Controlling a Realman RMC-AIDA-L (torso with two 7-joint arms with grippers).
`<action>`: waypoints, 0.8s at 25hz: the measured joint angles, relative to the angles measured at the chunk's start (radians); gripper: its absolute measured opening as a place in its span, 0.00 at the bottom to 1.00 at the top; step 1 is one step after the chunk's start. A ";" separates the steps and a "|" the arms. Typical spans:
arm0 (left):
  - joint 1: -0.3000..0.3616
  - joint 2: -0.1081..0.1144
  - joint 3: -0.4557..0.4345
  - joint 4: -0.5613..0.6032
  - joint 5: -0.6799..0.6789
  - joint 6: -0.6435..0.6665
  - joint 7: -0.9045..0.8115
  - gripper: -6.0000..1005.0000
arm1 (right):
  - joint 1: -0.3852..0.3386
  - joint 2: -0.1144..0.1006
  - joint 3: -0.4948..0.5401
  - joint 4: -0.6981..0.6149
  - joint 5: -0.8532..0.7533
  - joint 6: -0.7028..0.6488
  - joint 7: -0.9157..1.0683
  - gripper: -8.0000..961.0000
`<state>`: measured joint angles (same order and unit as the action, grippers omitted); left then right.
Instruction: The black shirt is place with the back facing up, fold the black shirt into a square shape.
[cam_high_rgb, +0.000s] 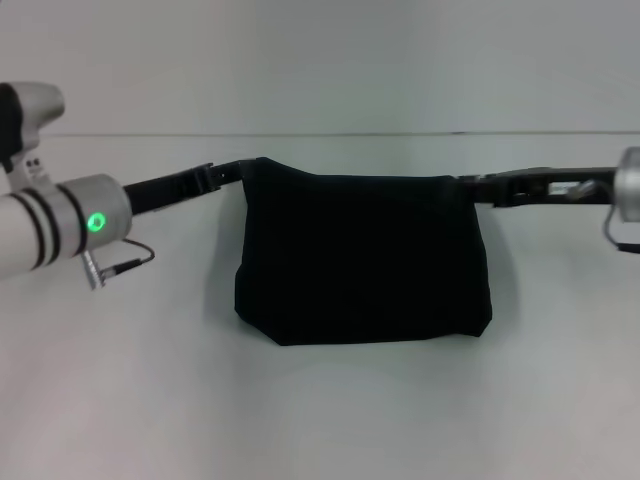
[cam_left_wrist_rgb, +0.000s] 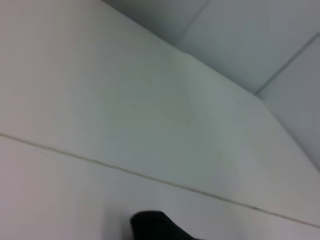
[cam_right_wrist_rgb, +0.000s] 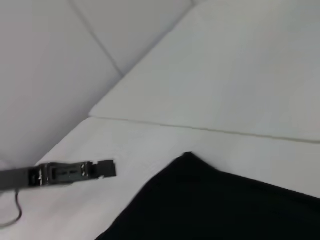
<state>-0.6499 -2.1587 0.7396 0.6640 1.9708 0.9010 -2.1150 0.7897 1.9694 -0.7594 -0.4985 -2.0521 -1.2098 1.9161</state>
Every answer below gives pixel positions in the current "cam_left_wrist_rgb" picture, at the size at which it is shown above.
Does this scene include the black T-shirt with white print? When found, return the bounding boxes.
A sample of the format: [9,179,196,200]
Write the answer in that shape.
[130,210,198,240]

